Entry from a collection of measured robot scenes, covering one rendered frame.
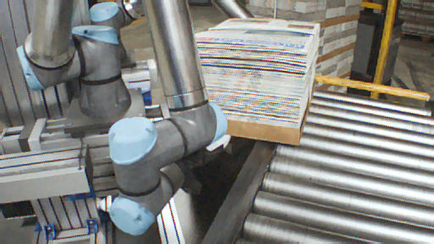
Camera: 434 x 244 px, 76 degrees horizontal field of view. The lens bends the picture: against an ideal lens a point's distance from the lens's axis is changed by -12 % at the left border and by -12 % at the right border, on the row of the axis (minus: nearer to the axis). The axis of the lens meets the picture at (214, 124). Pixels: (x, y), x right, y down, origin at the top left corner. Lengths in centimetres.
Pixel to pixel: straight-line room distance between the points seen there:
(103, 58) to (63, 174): 31
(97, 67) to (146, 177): 42
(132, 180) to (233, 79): 34
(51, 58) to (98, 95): 19
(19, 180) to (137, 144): 48
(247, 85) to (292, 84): 10
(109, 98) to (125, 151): 41
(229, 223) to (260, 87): 31
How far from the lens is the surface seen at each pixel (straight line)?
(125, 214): 53
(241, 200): 59
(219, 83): 73
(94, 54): 83
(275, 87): 69
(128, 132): 47
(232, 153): 158
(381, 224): 61
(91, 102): 88
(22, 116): 116
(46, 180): 87
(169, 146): 51
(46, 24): 67
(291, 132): 72
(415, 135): 96
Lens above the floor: 120
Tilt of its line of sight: 29 degrees down
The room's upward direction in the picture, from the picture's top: straight up
